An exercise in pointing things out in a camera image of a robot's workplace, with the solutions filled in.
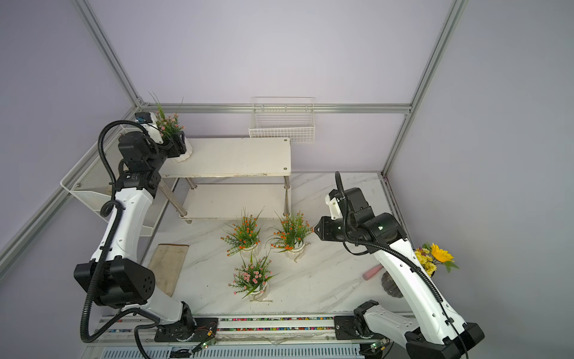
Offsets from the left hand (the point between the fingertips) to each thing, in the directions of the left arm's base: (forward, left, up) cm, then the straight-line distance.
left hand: (170, 136), depth 74 cm
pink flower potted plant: (-39, -28, -26) cm, 55 cm away
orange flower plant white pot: (-22, -24, -28) cm, 43 cm away
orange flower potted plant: (-24, -40, -26) cm, 53 cm away
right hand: (-28, -50, -17) cm, 60 cm away
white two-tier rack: (+20, -15, -41) cm, 48 cm away
